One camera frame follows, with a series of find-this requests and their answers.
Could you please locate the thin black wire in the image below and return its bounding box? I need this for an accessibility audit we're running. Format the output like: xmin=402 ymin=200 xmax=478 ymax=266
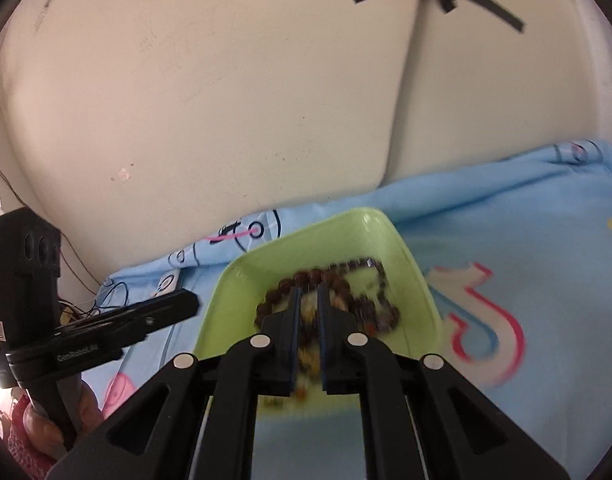
xmin=0 ymin=156 xmax=133 ymax=322

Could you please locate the dark chain necklace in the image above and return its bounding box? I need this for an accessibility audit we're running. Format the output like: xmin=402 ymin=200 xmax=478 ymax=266
xmin=331 ymin=258 xmax=402 ymax=335

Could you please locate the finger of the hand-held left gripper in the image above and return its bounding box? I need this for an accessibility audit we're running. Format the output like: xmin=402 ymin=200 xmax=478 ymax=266
xmin=92 ymin=289 xmax=199 ymax=334

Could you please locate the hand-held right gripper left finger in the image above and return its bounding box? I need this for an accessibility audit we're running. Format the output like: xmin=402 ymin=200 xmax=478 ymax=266
xmin=46 ymin=286 xmax=302 ymax=480

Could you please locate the white frame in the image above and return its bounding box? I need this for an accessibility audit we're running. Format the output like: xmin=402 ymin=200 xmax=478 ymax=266
xmin=556 ymin=0 xmax=612 ymax=161

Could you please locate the yellowish beaded jewelry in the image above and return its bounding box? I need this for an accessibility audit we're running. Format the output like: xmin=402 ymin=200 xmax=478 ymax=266
xmin=293 ymin=294 xmax=349 ymax=402

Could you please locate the person's left forearm pink sleeve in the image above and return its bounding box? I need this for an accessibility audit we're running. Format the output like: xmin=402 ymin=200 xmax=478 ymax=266
xmin=5 ymin=394 xmax=54 ymax=478

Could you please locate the person's left hand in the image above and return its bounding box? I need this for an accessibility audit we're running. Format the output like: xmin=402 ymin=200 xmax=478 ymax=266
xmin=24 ymin=384 xmax=105 ymax=458

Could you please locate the light blue printed blanket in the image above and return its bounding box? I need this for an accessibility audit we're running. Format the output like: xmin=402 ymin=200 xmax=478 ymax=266
xmin=93 ymin=139 xmax=612 ymax=480

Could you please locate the light green plastic tray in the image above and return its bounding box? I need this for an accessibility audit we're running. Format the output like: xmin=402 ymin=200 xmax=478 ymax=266
xmin=192 ymin=207 xmax=445 ymax=413

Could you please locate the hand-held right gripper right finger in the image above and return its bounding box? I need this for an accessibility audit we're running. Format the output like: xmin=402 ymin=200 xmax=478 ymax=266
xmin=317 ymin=281 xmax=571 ymax=480

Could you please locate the brown wooden bead bracelet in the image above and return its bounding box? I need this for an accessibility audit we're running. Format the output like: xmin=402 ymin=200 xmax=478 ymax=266
xmin=255 ymin=268 xmax=374 ymax=333

